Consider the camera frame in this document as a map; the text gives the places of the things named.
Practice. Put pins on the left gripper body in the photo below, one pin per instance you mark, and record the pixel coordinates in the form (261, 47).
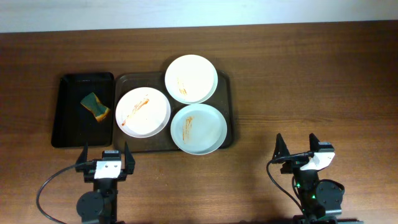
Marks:
(88, 175)

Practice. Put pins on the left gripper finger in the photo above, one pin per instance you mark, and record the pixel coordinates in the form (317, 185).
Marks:
(82, 159)
(129, 161)

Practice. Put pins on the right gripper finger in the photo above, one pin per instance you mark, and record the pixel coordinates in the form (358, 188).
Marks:
(314, 143)
(281, 151)

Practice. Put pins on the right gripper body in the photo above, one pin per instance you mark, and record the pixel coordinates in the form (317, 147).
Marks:
(292, 168)

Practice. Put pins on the white plate with sauce streak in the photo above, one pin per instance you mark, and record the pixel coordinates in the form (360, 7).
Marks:
(142, 112)

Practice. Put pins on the green and yellow sponge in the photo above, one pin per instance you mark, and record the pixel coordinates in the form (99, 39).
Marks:
(92, 103)

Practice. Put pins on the pale blue plate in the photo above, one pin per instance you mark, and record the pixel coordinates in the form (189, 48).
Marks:
(198, 129)

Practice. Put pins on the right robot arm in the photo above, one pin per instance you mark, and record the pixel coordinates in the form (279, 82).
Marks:
(319, 200)

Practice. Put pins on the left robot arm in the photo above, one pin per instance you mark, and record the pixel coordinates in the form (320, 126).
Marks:
(101, 204)

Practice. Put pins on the black sponge tray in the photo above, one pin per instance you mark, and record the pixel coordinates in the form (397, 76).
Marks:
(74, 125)

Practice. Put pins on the dark brown serving tray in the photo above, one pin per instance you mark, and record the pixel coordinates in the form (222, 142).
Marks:
(162, 141)

